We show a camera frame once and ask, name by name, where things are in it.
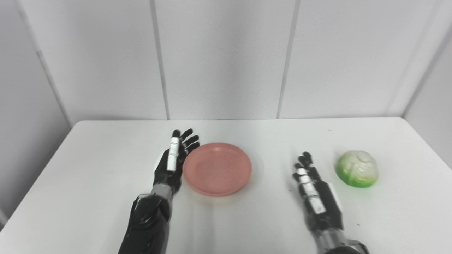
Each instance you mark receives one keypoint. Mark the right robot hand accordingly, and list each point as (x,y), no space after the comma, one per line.
(317,197)

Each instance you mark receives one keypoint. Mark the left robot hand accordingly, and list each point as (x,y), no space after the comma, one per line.
(173,164)

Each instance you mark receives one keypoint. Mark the pink plate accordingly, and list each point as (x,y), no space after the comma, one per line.
(217,168)

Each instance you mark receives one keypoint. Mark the green white cabbage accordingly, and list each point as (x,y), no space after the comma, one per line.
(356,168)

